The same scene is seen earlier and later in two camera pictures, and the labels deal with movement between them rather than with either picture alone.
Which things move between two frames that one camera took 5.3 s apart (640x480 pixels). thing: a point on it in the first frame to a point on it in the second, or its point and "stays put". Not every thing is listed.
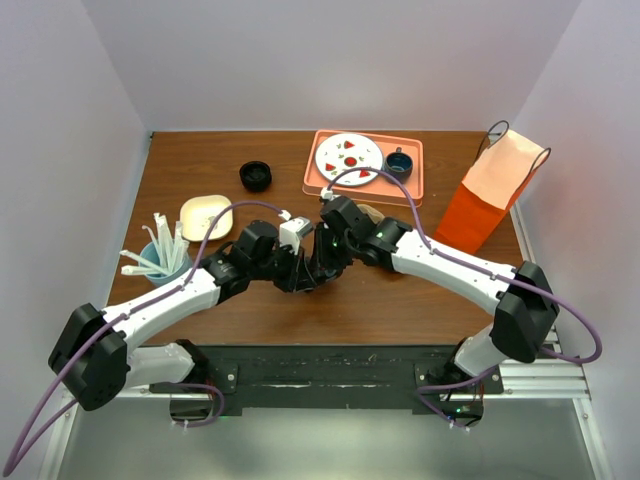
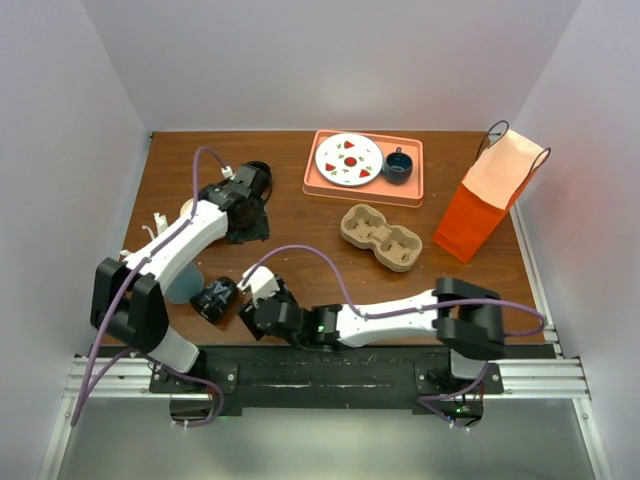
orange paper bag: [499, 175] stays put
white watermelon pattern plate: [345, 151] stays put
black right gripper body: [333, 252] to [247, 314]
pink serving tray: [384, 189] stays put
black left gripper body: [285, 268] to [255, 227]
